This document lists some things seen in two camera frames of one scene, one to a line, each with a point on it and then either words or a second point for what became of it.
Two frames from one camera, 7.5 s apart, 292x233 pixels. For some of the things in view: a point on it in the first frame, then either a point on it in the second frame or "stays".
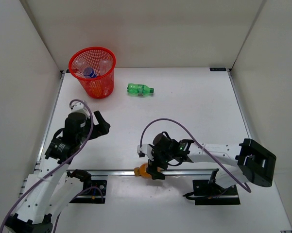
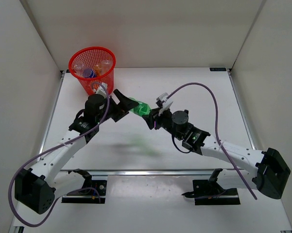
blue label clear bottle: [90, 72] stays
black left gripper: [102, 128] → [123, 107]
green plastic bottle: [139, 90] → [142, 109]
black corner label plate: [218, 69] stays
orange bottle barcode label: [142, 171] → [105, 65]
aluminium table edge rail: [122, 172] stays
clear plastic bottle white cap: [105, 65] → [78, 66]
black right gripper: [152, 168] → [154, 113]
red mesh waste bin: [94, 67] stays
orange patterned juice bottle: [95, 86] → [97, 70]
